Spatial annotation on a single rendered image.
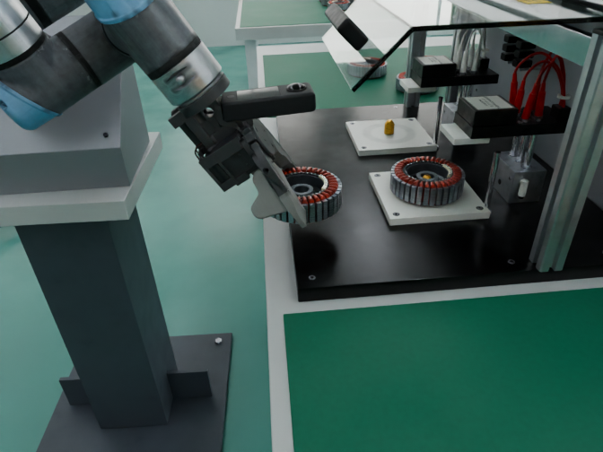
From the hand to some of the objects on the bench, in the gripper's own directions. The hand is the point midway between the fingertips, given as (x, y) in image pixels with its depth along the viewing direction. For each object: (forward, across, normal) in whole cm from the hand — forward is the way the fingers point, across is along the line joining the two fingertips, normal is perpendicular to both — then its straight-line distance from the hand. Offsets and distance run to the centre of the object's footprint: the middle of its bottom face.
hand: (303, 197), depth 68 cm
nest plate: (+15, -6, +14) cm, 21 cm away
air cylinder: (+22, -30, +27) cm, 46 cm away
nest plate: (+15, -30, +14) cm, 37 cm away
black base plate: (+18, -18, +14) cm, 29 cm away
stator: (+14, -6, +15) cm, 21 cm away
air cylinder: (+22, -6, +27) cm, 35 cm away
